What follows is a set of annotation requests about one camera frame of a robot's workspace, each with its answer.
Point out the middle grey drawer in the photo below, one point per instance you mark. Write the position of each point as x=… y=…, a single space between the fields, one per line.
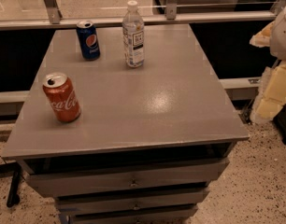
x=131 y=200

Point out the top grey drawer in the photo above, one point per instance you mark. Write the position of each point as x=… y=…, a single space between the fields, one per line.
x=156 y=175

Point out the red coca-cola can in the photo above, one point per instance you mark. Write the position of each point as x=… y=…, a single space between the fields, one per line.
x=60 y=92

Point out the black stand leg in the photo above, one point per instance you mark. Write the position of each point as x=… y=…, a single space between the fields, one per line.
x=12 y=170

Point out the grey drawer cabinet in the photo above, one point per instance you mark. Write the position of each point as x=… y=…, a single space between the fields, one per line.
x=171 y=109

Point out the clear plastic water bottle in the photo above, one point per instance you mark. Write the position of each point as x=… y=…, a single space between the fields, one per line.
x=133 y=36

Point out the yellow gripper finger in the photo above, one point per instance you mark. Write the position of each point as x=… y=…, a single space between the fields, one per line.
x=271 y=96
x=262 y=38

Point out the metal railing frame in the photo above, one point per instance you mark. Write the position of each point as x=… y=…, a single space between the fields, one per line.
x=238 y=36

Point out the blue pepsi can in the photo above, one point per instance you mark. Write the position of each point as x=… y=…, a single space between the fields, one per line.
x=88 y=40

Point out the bottom grey drawer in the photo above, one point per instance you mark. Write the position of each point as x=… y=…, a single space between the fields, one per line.
x=137 y=217

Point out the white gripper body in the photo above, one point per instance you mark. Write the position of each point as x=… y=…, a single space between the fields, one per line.
x=283 y=34

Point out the grey drawer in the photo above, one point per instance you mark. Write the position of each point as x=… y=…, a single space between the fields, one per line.
x=131 y=200
x=156 y=175
x=137 y=217

